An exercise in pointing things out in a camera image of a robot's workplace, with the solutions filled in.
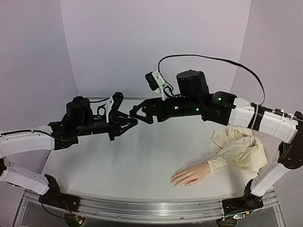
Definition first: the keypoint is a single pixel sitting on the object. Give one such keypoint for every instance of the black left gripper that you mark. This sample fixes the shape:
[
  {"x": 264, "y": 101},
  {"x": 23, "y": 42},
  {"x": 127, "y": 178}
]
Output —
[{"x": 116, "y": 128}]

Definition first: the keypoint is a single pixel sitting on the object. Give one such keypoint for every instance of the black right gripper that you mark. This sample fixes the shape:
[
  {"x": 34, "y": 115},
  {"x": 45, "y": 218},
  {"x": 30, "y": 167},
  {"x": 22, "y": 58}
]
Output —
[{"x": 155, "y": 109}]

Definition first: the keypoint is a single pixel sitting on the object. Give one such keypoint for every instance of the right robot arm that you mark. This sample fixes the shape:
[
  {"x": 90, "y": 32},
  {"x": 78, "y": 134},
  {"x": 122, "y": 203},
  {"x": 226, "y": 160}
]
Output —
[{"x": 276, "y": 123}]

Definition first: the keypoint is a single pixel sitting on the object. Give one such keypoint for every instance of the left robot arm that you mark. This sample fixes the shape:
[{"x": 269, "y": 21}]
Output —
[{"x": 20, "y": 141}]

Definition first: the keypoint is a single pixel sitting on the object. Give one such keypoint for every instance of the mannequin hand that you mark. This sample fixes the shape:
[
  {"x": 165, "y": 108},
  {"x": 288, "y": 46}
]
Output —
[{"x": 191, "y": 175}]

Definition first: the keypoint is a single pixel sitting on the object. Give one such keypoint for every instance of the cream cloth sleeve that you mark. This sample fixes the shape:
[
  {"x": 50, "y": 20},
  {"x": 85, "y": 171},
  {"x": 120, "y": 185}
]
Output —
[{"x": 237, "y": 146}]

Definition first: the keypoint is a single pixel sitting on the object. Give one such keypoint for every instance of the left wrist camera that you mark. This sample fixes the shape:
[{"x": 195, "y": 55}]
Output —
[{"x": 112, "y": 105}]

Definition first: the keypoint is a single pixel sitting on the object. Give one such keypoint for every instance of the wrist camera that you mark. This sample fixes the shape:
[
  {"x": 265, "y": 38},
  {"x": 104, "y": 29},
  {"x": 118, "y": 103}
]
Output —
[
  {"x": 158, "y": 84},
  {"x": 112, "y": 105}
]

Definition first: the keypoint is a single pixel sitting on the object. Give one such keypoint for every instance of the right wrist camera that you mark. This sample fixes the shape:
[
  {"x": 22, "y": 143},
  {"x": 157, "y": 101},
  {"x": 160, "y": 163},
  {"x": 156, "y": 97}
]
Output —
[{"x": 158, "y": 84}]

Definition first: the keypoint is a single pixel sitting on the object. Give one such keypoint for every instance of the aluminium front rail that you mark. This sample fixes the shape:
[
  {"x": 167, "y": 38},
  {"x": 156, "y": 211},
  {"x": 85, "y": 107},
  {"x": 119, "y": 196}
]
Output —
[{"x": 100, "y": 212}]

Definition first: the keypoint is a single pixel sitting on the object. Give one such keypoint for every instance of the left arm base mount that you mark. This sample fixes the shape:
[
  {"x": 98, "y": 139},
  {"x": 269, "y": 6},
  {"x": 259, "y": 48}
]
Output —
[{"x": 55, "y": 198}]

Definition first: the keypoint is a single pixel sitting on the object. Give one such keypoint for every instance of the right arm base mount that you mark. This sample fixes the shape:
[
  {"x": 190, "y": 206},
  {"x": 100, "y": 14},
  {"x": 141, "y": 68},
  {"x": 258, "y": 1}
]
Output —
[{"x": 243, "y": 204}]

